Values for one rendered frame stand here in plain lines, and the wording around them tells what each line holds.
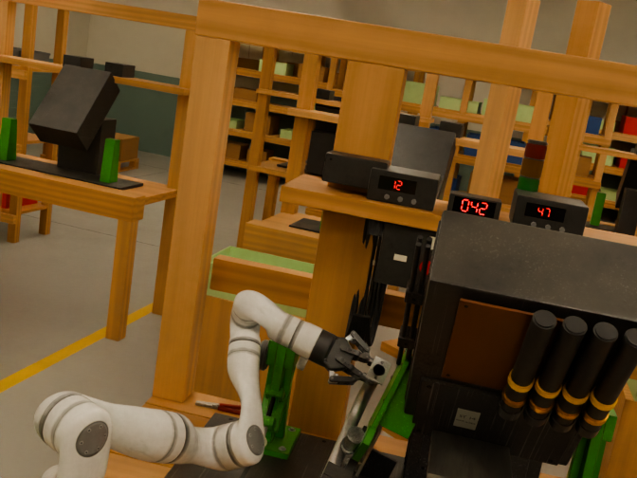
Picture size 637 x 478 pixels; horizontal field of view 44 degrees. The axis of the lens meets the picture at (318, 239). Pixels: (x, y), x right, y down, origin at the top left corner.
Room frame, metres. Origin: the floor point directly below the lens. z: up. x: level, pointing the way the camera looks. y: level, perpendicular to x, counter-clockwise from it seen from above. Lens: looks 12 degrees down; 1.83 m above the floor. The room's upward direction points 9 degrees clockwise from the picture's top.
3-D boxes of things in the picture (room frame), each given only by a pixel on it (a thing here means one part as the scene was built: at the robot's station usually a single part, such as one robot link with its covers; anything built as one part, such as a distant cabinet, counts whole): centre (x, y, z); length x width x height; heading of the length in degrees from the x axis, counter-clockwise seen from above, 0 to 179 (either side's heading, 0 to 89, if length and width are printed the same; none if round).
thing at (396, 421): (1.59, -0.23, 1.17); 0.13 x 0.12 x 0.20; 81
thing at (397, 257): (1.87, -0.24, 1.42); 0.17 x 0.12 x 0.15; 81
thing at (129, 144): (10.46, 3.16, 0.22); 1.20 x 0.81 x 0.44; 169
